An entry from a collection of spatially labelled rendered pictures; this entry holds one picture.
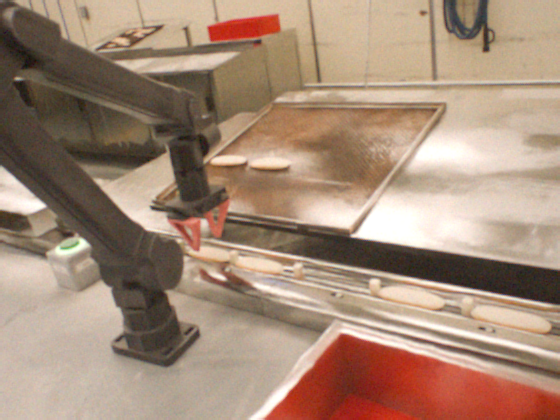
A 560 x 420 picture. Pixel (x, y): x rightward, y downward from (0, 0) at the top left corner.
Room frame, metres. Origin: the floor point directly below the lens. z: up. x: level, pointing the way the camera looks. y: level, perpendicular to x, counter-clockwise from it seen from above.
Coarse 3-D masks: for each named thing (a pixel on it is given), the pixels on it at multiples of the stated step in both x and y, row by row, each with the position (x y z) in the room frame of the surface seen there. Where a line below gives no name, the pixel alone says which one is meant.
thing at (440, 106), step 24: (288, 120) 1.40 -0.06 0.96; (336, 120) 1.31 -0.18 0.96; (408, 120) 1.20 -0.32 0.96; (432, 120) 1.15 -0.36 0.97; (408, 144) 1.09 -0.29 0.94; (240, 168) 1.20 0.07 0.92; (312, 168) 1.11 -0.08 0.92; (336, 168) 1.08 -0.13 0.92; (384, 168) 1.02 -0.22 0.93; (168, 192) 1.18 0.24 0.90; (240, 192) 1.09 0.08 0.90; (312, 192) 1.01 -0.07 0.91; (336, 192) 0.98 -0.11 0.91; (360, 192) 0.96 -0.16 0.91; (240, 216) 0.99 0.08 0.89; (264, 216) 0.95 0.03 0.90; (288, 216) 0.95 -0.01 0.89; (312, 216) 0.92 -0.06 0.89; (360, 216) 0.87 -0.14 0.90
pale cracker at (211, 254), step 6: (192, 252) 0.93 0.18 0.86; (198, 252) 0.92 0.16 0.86; (204, 252) 0.92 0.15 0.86; (210, 252) 0.91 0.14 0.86; (216, 252) 0.91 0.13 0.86; (222, 252) 0.91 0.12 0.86; (198, 258) 0.91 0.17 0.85; (204, 258) 0.90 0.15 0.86; (210, 258) 0.90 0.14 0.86; (216, 258) 0.89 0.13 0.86; (222, 258) 0.89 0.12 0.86; (228, 258) 0.89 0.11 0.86
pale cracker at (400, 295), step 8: (384, 288) 0.70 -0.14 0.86; (392, 288) 0.69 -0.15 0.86; (400, 288) 0.69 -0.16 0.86; (408, 288) 0.69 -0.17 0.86; (384, 296) 0.68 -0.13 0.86; (392, 296) 0.67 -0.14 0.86; (400, 296) 0.67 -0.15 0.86; (408, 296) 0.66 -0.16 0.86; (416, 296) 0.66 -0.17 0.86; (424, 296) 0.66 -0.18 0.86; (432, 296) 0.66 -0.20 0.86; (408, 304) 0.65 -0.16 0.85; (416, 304) 0.65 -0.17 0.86; (424, 304) 0.64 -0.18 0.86; (432, 304) 0.64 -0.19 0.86; (440, 304) 0.64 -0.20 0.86
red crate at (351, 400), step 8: (344, 400) 0.52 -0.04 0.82; (352, 400) 0.52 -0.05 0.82; (360, 400) 0.52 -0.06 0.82; (368, 400) 0.51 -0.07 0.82; (344, 408) 0.51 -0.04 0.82; (352, 408) 0.50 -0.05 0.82; (360, 408) 0.50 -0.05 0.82; (368, 408) 0.50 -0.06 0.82; (376, 408) 0.50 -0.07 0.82; (384, 408) 0.50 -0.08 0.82; (336, 416) 0.50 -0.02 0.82; (344, 416) 0.49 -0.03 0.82; (352, 416) 0.49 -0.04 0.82; (360, 416) 0.49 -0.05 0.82; (368, 416) 0.49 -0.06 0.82; (376, 416) 0.49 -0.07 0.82; (384, 416) 0.48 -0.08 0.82; (392, 416) 0.48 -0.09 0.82; (400, 416) 0.48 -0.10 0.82; (408, 416) 0.48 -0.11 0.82
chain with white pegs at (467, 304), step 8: (56, 224) 1.22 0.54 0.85; (184, 248) 0.97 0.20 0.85; (232, 256) 0.87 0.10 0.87; (296, 264) 0.79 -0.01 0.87; (296, 272) 0.79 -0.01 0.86; (376, 280) 0.71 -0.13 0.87; (344, 288) 0.74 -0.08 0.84; (376, 288) 0.70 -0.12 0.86; (464, 304) 0.61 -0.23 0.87; (472, 304) 0.61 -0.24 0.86; (456, 312) 0.63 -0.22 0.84; (464, 312) 0.61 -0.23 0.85
